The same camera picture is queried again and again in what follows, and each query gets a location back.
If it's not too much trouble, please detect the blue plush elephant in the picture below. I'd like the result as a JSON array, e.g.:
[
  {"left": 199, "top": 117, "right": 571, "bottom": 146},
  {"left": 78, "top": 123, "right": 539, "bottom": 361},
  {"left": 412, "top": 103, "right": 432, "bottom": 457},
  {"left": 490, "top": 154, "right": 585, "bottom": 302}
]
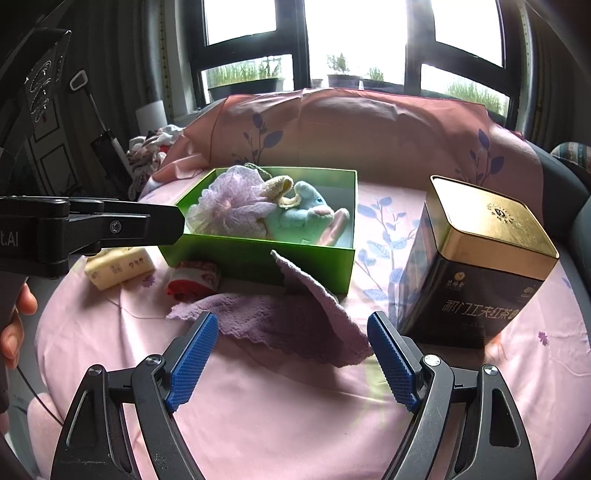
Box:
[{"left": 265, "top": 181, "right": 350, "bottom": 246}]

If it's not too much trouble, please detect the white rectangular panel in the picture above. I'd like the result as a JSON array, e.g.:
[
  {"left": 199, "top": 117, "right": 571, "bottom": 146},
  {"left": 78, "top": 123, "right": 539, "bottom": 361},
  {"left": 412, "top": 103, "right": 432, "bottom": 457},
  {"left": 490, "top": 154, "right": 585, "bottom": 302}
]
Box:
[{"left": 135, "top": 99, "right": 168, "bottom": 136}]

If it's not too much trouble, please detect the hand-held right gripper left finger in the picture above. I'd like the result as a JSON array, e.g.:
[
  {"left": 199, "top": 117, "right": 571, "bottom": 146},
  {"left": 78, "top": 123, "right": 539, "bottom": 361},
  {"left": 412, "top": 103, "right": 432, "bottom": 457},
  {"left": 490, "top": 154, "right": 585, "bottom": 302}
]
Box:
[{"left": 51, "top": 311, "right": 220, "bottom": 480}]

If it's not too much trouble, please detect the cream knitted towel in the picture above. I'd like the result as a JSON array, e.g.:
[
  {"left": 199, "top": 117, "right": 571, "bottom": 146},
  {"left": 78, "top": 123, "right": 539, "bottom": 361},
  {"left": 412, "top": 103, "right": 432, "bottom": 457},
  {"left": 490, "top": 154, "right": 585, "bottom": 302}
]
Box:
[{"left": 263, "top": 175, "right": 303, "bottom": 208}]

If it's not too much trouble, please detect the purple cloth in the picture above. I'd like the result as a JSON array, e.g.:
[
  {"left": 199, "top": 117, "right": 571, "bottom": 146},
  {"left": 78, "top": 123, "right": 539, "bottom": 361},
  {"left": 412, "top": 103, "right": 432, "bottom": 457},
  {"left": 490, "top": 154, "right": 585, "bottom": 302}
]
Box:
[{"left": 166, "top": 249, "right": 374, "bottom": 368}]

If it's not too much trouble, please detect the black gold tea tin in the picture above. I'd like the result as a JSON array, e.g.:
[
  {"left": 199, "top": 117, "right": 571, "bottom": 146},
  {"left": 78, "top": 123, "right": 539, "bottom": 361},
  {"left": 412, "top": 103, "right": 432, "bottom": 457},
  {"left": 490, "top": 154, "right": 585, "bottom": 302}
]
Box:
[{"left": 398, "top": 174, "right": 560, "bottom": 349}]

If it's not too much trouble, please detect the green cardboard box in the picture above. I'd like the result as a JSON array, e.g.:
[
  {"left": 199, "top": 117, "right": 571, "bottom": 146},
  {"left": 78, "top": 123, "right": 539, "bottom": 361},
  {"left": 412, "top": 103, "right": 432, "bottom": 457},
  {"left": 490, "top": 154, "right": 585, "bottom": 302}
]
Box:
[{"left": 158, "top": 167, "right": 358, "bottom": 295}]

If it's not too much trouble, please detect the small printed carton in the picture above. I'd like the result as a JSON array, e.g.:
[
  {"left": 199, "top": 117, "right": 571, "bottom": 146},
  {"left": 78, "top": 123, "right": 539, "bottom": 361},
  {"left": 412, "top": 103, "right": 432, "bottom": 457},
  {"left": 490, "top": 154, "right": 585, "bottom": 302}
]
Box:
[{"left": 165, "top": 261, "right": 221, "bottom": 298}]

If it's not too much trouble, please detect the black cable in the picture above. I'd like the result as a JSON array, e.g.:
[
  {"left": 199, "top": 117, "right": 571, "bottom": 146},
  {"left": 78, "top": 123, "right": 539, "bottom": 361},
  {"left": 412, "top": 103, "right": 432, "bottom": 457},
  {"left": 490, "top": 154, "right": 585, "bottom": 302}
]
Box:
[{"left": 11, "top": 367, "right": 63, "bottom": 428}]

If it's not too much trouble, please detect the striped pillow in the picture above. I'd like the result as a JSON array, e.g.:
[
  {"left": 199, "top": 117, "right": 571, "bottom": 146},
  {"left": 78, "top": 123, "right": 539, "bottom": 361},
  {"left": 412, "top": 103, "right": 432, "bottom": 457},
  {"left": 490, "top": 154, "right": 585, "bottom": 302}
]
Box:
[{"left": 550, "top": 142, "right": 591, "bottom": 178}]

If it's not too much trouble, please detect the stick vacuum cleaner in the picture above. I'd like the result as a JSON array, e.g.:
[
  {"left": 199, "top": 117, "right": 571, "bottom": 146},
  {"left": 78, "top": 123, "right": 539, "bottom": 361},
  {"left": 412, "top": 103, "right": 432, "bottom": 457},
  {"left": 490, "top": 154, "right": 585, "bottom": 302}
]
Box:
[{"left": 68, "top": 69, "right": 134, "bottom": 201}]

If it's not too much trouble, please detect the pile of clothes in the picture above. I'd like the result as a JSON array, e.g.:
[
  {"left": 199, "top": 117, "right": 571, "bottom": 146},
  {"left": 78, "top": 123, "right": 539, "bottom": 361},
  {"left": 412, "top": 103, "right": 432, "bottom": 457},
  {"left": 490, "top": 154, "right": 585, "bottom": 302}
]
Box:
[{"left": 126, "top": 124, "right": 188, "bottom": 201}]

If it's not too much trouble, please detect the purple mesh bath sponge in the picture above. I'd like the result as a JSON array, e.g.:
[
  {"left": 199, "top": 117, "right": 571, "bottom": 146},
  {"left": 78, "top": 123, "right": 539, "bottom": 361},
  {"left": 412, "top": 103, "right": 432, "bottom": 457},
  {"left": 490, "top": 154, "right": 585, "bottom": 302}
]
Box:
[{"left": 187, "top": 165, "right": 278, "bottom": 238}]

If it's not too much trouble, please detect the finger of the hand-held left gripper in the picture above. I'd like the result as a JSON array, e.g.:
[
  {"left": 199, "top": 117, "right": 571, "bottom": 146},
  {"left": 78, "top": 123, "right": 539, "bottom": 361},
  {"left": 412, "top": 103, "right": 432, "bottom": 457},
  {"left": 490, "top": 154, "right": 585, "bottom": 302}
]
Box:
[{"left": 68, "top": 198, "right": 186, "bottom": 258}]

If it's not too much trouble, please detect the cream tissue packet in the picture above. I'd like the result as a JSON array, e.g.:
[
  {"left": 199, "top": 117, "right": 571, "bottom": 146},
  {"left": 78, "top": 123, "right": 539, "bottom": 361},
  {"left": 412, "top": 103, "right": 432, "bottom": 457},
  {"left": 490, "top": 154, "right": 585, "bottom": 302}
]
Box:
[{"left": 84, "top": 247, "right": 156, "bottom": 291}]

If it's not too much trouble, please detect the grey sofa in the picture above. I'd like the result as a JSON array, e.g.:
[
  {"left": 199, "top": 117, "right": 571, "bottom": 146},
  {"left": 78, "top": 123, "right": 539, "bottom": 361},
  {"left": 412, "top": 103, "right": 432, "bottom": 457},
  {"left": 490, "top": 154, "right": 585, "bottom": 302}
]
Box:
[{"left": 522, "top": 138, "right": 591, "bottom": 278}]

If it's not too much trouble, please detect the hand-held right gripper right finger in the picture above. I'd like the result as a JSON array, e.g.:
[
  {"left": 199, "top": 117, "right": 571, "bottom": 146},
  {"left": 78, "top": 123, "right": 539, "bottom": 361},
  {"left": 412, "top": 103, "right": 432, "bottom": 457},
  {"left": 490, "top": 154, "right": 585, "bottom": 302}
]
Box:
[{"left": 367, "top": 311, "right": 539, "bottom": 480}]

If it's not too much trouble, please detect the person's left hand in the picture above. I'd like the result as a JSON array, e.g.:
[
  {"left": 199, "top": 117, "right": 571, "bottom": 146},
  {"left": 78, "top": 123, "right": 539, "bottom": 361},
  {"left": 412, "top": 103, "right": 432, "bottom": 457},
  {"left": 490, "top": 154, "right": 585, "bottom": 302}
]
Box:
[{"left": 0, "top": 281, "right": 38, "bottom": 370}]

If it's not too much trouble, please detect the pink leaf-print bedsheet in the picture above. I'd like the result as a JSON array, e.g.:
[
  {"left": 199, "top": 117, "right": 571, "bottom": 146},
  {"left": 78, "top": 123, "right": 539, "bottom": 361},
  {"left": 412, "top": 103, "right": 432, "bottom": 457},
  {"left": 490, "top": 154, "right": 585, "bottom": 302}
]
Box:
[{"left": 28, "top": 88, "right": 591, "bottom": 480}]

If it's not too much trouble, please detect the long window planter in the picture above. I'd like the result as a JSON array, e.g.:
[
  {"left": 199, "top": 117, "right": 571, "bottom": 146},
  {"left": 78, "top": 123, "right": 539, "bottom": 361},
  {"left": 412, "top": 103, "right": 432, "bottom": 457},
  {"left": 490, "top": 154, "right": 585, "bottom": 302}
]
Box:
[
  {"left": 208, "top": 76, "right": 287, "bottom": 100},
  {"left": 445, "top": 80, "right": 506, "bottom": 116}
]

